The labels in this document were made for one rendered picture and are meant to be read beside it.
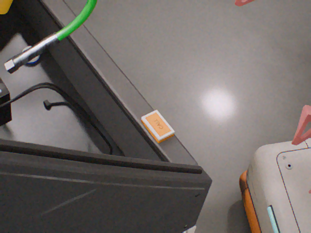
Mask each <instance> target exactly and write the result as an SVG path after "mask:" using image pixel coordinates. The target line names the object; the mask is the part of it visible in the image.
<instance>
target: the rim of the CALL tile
mask: <svg viewBox="0 0 311 233"><path fill-rule="evenodd" d="M156 112H157V113H158V115H159V116H160V117H161V118H162V119H163V121H164V122H165V123H166V124H167V125H168V127H169V128H170V129H171V131H170V132H168V133H166V134H164V135H162V136H159V135H158V133H157V132H156V131H155V130H154V128H153V127H152V126H151V125H150V124H149V122H148V121H147V120H146V118H145V117H147V116H149V115H151V114H154V113H156ZM142 120H143V121H144V122H145V124H146V125H147V126H148V128H149V129H150V130H151V131H152V133H153V134H154V135H155V136H156V137H157V139H158V140H159V141H160V140H162V139H164V138H166V137H168V136H170V135H172V134H174V133H175V131H174V130H173V128H172V127H171V126H170V125H169V124H168V122H167V121H166V120H165V119H164V118H163V117H162V115H161V114H160V112H159V111H158V110H155V111H153V112H151V113H149V114H147V115H145V116H143V117H142Z"/></svg>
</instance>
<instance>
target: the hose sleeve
mask: <svg viewBox="0 0 311 233"><path fill-rule="evenodd" d="M60 42H61V40H59V39H58V38H57V36H56V32H54V33H53V34H51V35H49V36H47V37H45V38H43V39H42V40H41V41H39V42H38V43H36V44H35V45H33V46H31V47H30V48H28V49H27V50H24V52H22V53H19V55H17V56H15V57H14V60H13V62H14V64H15V66H16V67H18V68H19V67H21V66H23V65H25V64H27V63H28V62H30V61H31V60H32V59H34V58H35V57H37V56H39V55H40V54H42V53H44V52H45V51H47V50H49V49H51V48H52V47H54V46H56V45H57V44H58V43H60Z"/></svg>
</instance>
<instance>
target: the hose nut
mask: <svg viewBox="0 0 311 233"><path fill-rule="evenodd" d="M13 60H14V57H12V58H11V59H9V60H8V61H6V62H5V67H6V69H7V71H9V73H10V74H12V73H14V72H15V71H16V70H18V69H19V68H18V67H16V66H15V64H14V62H13Z"/></svg>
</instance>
